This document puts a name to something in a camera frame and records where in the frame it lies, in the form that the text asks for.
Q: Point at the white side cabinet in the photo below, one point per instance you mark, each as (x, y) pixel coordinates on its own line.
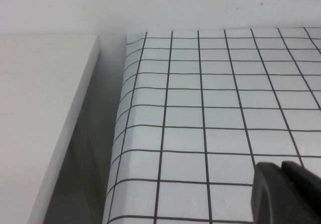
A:
(37, 108)

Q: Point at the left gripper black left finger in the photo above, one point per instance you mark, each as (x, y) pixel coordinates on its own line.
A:
(268, 199)

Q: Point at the white black-grid tablecloth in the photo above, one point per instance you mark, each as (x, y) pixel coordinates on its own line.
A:
(213, 108)

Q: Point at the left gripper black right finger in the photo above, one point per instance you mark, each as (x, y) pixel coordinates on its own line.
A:
(306, 196)

